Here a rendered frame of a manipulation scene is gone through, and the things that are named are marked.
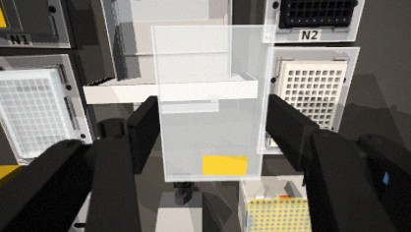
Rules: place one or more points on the blue box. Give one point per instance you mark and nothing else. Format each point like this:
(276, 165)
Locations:
(385, 178)

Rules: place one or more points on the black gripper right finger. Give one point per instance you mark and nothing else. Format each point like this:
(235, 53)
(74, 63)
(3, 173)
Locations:
(340, 198)

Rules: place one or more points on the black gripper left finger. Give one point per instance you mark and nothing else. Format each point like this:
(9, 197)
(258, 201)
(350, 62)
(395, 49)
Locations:
(34, 199)

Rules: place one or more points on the yellow bin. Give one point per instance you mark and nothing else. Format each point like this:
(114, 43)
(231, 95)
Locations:
(7, 172)

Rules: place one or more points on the yellow plate with grid of dark holes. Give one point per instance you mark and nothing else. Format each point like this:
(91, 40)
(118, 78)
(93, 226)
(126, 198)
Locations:
(24, 16)

